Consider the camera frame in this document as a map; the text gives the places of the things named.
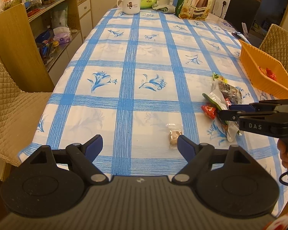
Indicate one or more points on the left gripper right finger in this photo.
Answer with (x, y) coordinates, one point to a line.
(200, 158)

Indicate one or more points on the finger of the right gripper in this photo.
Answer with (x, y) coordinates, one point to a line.
(242, 107)
(230, 115)

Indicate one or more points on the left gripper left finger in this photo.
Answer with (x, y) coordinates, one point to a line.
(80, 157)

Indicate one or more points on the white green snack pouch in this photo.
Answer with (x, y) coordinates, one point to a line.
(216, 99)

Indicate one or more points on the small red candy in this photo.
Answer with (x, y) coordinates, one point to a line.
(209, 110)

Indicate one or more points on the clear brown cake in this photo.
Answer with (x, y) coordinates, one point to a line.
(175, 130)

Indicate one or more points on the yellow green candy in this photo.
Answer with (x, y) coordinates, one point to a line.
(218, 77)

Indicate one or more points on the dark printed snack pack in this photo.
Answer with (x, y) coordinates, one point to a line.
(231, 93)

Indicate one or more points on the red candy wrapper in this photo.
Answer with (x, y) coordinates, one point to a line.
(268, 73)

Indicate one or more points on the right hand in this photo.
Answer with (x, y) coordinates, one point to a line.
(283, 153)

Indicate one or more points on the orange plastic basket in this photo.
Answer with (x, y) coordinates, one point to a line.
(252, 58)

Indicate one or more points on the phone stand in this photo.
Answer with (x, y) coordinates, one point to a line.
(243, 36)

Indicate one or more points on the quilted beige chair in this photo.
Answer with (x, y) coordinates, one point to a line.
(275, 43)
(20, 113)

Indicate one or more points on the quilted beige left chair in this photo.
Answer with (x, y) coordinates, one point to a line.
(20, 113)

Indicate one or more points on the blue white small packet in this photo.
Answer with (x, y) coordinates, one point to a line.
(226, 26)

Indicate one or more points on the blue white checkered tablecloth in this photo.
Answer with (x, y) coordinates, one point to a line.
(134, 78)

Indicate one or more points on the black mini fridge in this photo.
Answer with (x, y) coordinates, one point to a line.
(235, 12)

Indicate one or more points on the grey cloth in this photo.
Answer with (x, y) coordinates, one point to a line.
(165, 8)

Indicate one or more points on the pink tissue pack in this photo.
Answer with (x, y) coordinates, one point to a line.
(62, 35)

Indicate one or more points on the wooden shelf unit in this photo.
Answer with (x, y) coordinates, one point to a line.
(34, 60)

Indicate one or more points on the white ceramic mug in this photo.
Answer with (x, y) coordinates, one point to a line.
(130, 7)

